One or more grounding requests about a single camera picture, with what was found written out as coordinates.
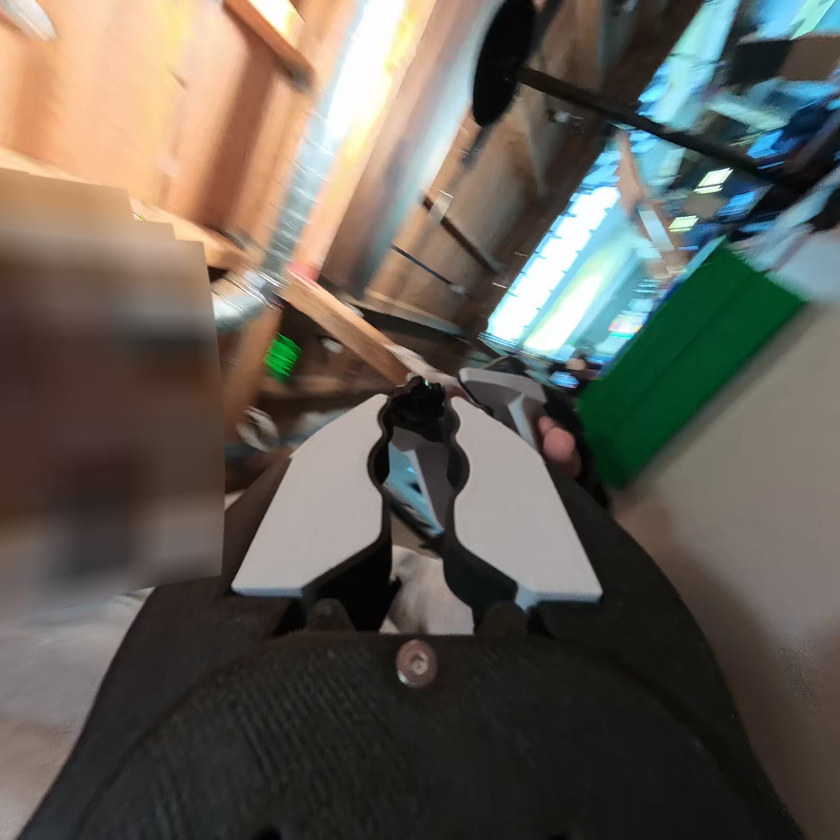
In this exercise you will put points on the black star knob screw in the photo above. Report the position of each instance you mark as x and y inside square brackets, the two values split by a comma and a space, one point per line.
[418, 400]

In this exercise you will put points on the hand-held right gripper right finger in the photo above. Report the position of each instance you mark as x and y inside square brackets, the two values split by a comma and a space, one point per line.
[518, 512]

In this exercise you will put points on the wooden beam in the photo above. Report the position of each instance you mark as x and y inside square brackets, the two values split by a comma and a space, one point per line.
[341, 321]

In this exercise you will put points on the person's left hand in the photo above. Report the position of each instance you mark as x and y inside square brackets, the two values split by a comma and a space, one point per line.
[558, 446]

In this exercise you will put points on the green storage bins stack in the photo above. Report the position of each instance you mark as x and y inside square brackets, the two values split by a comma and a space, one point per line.
[682, 354]

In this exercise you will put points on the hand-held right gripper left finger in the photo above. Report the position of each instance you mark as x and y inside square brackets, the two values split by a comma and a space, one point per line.
[315, 512]

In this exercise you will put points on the black pole stand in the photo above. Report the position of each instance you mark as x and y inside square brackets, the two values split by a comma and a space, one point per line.
[499, 65]

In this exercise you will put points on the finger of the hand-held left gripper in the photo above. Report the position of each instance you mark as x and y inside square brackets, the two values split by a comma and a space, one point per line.
[430, 479]
[505, 390]

